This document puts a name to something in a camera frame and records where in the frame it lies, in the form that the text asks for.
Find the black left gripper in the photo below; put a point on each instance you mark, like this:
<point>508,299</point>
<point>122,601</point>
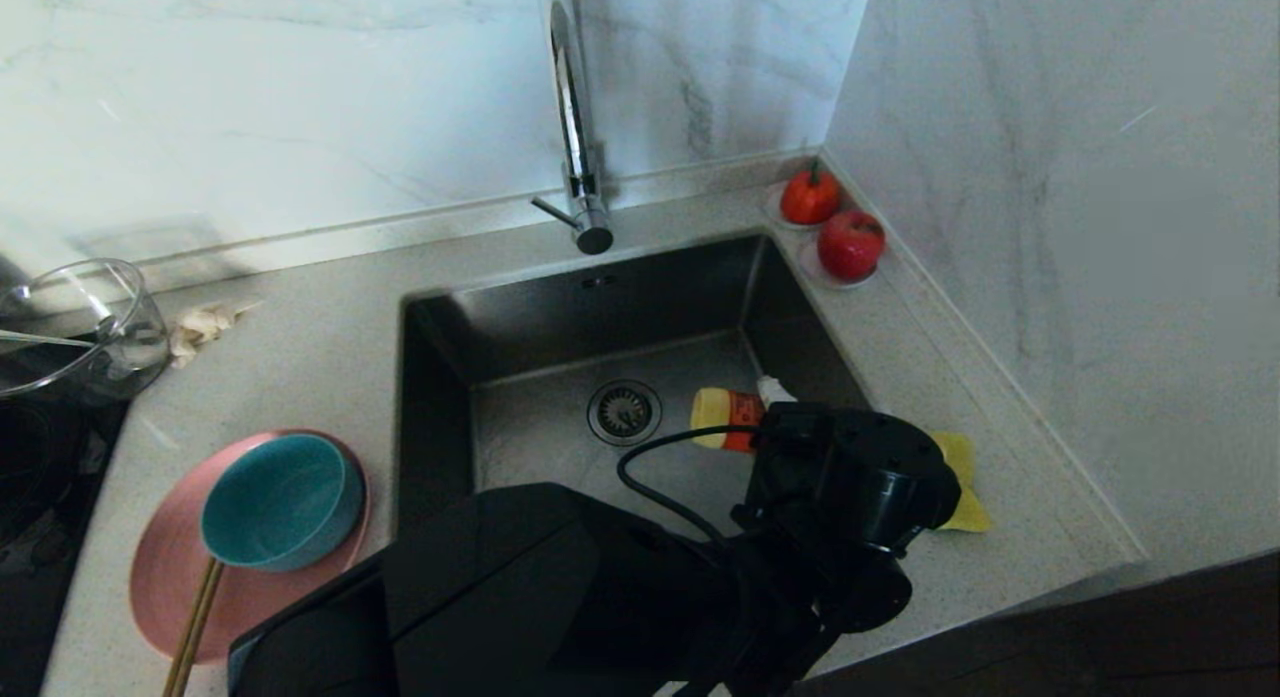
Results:
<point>860,477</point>

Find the yellow orange white detergent bottle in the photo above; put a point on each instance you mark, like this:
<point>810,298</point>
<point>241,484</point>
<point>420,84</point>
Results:
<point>715,415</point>

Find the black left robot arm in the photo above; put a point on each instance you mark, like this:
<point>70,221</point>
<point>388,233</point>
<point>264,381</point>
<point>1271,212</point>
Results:
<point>520,597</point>

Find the yellow green sponge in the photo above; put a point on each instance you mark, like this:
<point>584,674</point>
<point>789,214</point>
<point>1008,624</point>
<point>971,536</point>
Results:
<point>968,507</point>

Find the stainless steel sink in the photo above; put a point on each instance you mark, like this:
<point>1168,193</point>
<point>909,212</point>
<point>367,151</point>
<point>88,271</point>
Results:
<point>560,317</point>

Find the red apple on dish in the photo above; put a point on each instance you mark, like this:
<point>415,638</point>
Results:
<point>810,269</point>

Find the round metal drain strainer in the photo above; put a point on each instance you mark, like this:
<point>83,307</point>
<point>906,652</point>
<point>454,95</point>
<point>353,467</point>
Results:
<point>624,413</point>

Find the chrome faucet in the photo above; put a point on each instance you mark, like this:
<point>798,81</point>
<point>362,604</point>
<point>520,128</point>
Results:
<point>574,127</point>

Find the teal bowl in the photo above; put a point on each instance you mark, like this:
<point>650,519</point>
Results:
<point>280,507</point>

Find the garlic bulb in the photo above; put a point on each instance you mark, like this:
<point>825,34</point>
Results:
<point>200,327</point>

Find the pink plate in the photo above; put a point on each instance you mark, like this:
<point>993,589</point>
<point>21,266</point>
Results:
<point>170,577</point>

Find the clear glass bowl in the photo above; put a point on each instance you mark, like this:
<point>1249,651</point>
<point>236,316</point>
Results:
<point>120,347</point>

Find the black cooktop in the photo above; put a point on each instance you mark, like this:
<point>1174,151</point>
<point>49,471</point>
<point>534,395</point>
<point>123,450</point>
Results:
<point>40,537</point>

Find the metal utensil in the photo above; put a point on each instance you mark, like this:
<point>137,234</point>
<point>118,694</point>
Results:
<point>45,339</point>

